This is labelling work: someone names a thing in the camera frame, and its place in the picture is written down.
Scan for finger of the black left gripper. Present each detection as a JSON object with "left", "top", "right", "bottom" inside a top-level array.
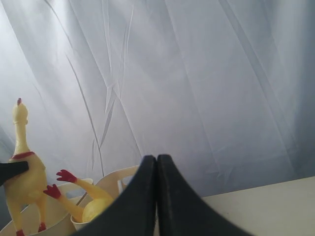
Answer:
[{"left": 0, "top": 161, "right": 29, "bottom": 186}]

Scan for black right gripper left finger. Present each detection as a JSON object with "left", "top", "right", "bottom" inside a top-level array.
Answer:
[{"left": 77, "top": 155, "right": 156, "bottom": 236}]

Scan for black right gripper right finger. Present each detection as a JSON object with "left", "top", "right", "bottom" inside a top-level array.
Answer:
[{"left": 157, "top": 154, "right": 246, "bottom": 236}]

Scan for yellow rubber chicken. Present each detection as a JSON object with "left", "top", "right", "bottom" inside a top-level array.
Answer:
[{"left": 4, "top": 98, "right": 47, "bottom": 236}]

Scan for headless yellow rubber chicken body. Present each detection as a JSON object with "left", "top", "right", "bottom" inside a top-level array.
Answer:
[{"left": 43, "top": 169, "right": 114, "bottom": 223}]

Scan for cream bin with cross mark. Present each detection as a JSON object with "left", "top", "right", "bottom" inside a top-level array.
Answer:
[{"left": 70, "top": 166, "right": 139, "bottom": 231}]

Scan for white backdrop curtain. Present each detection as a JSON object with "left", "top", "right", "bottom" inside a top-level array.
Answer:
[{"left": 0, "top": 0, "right": 315, "bottom": 196}]

